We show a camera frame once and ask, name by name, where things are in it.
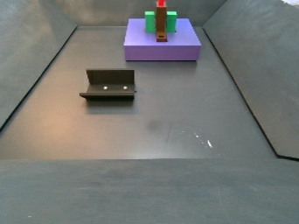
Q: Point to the red stick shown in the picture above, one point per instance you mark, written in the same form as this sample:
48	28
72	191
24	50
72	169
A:
160	2

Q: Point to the purple base block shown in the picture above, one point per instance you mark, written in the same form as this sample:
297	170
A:
181	46

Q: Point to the green block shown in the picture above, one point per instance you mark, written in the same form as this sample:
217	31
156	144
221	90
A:
169	21

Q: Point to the brown L-shaped holder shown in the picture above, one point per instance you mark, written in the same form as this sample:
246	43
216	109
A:
160	17

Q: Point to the black angle bracket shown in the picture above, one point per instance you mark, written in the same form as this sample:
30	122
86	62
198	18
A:
109	84

